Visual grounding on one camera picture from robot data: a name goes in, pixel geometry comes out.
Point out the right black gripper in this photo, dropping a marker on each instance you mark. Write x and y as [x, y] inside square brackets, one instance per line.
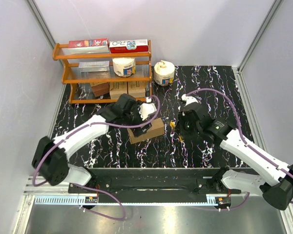
[181, 117]

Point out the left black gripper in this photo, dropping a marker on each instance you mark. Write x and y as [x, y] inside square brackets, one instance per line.
[138, 130]

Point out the yellow utility knife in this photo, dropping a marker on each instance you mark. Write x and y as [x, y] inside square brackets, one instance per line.
[172, 124]

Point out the brown cardboard express box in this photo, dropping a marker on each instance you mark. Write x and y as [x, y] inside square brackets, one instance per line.
[157, 129]

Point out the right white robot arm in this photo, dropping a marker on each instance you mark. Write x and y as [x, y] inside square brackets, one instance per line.
[224, 134]

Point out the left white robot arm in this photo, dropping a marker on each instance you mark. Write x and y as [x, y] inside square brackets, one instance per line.
[51, 159]

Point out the right small cardboard box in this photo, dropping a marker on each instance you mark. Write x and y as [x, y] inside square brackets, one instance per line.
[137, 89]

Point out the small cardboard box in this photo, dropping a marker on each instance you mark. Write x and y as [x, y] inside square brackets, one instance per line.
[116, 89]
[137, 89]

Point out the middle small cardboard box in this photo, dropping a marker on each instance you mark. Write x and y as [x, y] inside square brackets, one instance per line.
[116, 89]

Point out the dark brown small box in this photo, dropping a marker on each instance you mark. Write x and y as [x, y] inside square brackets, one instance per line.
[99, 88]

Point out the red white toothpaste box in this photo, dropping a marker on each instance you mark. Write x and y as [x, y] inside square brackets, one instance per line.
[128, 46]

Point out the red silver toothpaste box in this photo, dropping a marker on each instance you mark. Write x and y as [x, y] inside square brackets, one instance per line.
[88, 46]

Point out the toilet paper roll on shelf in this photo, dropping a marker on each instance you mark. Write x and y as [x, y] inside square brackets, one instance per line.
[124, 67]

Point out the toilet paper roll on table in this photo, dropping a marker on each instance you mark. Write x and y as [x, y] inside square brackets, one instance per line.
[164, 72]

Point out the orange wooden shelf rack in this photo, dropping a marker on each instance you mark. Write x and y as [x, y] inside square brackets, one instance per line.
[80, 89]

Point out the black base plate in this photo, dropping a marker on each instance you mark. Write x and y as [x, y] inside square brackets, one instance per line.
[161, 197]

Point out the aluminium frame rail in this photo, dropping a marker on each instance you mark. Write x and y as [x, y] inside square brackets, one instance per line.
[232, 182]

